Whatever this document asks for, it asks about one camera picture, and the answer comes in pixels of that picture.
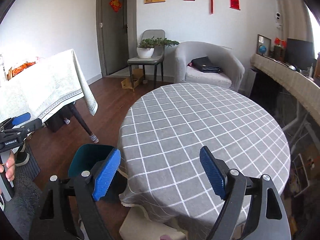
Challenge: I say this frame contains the person's left hand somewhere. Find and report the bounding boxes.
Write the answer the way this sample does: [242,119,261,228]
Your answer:
[0,151,16,181]

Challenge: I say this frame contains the dark table leg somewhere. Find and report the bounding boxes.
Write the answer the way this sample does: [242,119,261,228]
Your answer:
[67,103,99,144]

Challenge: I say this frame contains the grey checked tablecloth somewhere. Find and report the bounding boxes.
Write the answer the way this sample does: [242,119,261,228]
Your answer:
[118,83,291,239]

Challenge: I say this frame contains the cardboard box on floor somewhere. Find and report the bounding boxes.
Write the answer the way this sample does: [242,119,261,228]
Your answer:
[121,68,144,90]

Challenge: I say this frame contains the grey armchair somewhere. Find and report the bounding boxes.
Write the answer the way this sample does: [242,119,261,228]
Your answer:
[174,41,245,92]

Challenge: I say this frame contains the black bag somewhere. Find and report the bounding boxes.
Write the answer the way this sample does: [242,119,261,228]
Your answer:
[191,56,222,73]

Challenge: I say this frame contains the potted green plant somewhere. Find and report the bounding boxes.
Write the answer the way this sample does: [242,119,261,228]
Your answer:
[137,37,180,59]

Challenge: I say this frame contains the grey dining chair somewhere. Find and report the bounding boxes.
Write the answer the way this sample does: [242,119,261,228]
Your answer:
[127,29,165,89]

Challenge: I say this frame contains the beige lace desk cloth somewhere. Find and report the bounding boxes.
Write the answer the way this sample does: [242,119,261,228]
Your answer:
[250,54,320,123]

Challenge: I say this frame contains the small blue globe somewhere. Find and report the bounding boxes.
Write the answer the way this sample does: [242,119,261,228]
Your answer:
[258,44,267,56]

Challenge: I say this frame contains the red door decoration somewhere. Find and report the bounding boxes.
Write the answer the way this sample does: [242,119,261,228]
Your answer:
[109,0,123,12]

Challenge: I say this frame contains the grey door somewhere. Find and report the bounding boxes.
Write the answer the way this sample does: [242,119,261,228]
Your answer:
[96,0,137,77]

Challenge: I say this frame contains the black monitor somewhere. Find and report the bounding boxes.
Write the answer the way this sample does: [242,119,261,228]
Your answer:
[284,38,314,70]

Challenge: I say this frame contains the wooden picture frame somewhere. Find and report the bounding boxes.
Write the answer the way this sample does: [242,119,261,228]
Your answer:
[256,34,271,56]

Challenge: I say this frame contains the white security camera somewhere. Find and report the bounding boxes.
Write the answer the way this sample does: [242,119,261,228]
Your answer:
[275,12,282,29]

